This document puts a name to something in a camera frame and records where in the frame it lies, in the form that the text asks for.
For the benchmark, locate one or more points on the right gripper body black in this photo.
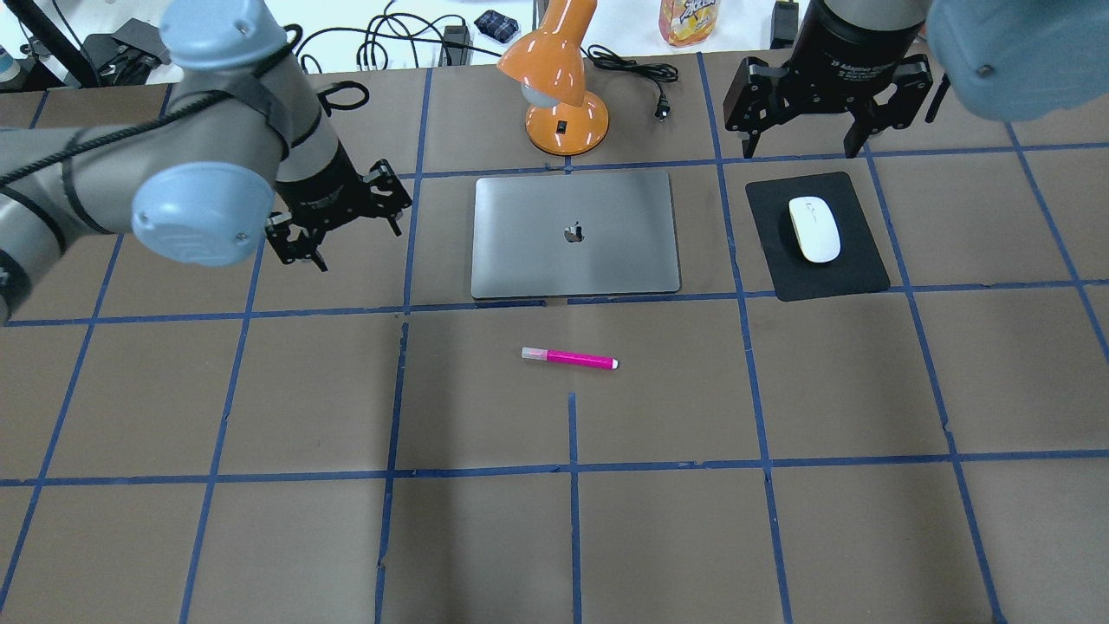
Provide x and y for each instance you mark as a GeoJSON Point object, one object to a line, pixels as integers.
{"type": "Point", "coordinates": [839, 52]}

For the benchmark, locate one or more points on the dark blue pouch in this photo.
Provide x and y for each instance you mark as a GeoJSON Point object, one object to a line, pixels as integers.
{"type": "Point", "coordinates": [497, 26]}

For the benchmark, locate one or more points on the white computer mouse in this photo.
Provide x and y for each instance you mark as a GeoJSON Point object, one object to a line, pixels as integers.
{"type": "Point", "coordinates": [815, 229]}

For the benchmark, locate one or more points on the orange desk lamp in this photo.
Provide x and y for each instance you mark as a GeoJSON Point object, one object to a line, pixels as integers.
{"type": "Point", "coordinates": [563, 118]}

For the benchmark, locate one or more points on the black mousepad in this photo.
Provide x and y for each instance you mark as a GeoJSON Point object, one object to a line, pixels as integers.
{"type": "Point", "coordinates": [859, 268]}

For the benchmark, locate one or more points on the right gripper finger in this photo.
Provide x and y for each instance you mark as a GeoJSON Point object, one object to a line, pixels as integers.
{"type": "Point", "coordinates": [912, 79]}
{"type": "Point", "coordinates": [757, 100]}

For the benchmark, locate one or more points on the black power adapter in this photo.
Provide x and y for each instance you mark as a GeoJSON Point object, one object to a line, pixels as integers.
{"type": "Point", "coordinates": [785, 24]}

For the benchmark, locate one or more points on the black monitor stand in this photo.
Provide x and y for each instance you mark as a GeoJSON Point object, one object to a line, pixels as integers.
{"type": "Point", "coordinates": [68, 51]}

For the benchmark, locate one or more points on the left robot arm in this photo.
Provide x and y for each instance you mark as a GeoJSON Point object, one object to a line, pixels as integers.
{"type": "Point", "coordinates": [245, 153]}

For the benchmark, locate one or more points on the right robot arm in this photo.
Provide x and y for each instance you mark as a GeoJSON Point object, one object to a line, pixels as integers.
{"type": "Point", "coordinates": [1009, 61]}

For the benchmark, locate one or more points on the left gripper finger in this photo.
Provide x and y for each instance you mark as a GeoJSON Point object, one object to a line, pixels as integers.
{"type": "Point", "coordinates": [383, 195]}
{"type": "Point", "coordinates": [303, 248]}

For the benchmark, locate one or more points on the orange juice bottle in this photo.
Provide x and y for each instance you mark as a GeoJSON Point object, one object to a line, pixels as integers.
{"type": "Point", "coordinates": [685, 23]}

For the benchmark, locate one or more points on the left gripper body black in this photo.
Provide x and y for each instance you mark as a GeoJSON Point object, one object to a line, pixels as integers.
{"type": "Point", "coordinates": [321, 197]}

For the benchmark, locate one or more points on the silver laptop notebook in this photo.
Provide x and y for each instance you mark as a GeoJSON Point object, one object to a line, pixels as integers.
{"type": "Point", "coordinates": [587, 234]}

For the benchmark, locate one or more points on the pink marker pen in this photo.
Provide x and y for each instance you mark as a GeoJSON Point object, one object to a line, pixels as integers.
{"type": "Point", "coordinates": [570, 358]}

